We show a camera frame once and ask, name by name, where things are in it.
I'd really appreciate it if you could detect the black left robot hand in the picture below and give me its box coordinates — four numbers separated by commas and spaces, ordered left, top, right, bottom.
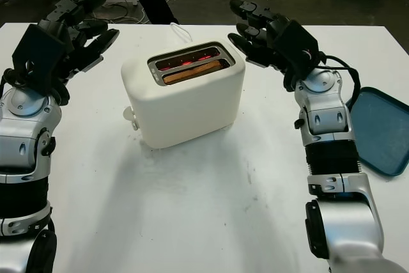
38, 0, 121, 88

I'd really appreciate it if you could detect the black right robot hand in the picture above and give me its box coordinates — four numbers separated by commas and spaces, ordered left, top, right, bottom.
228, 0, 307, 72

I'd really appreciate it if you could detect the brown toast slice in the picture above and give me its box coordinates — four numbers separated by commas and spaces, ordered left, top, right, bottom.
163, 59, 224, 85

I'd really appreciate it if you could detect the white two-slot toaster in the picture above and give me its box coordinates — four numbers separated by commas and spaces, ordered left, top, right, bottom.
120, 40, 247, 150

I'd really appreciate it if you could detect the blue plastic tray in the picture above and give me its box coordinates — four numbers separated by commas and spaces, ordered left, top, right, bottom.
344, 86, 409, 177

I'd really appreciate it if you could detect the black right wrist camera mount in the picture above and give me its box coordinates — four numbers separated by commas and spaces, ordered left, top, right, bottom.
274, 19, 320, 79

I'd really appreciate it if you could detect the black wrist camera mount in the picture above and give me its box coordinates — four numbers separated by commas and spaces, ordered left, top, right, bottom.
274, 19, 320, 79
12, 23, 75, 93

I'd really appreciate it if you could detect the black floor cable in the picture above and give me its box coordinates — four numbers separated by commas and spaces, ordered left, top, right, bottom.
86, 0, 130, 22

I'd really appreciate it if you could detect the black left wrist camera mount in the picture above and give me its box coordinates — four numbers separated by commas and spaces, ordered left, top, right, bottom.
12, 23, 75, 93

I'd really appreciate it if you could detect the white toaster power cord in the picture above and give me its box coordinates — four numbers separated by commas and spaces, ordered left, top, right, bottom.
170, 22, 194, 43

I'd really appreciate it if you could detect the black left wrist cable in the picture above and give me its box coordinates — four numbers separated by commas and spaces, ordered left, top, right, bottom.
0, 67, 20, 89

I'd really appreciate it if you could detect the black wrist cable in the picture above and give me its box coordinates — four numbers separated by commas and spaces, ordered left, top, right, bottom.
318, 55, 364, 107
0, 67, 20, 89

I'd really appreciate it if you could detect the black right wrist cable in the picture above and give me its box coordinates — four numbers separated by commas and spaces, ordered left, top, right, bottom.
318, 55, 364, 107

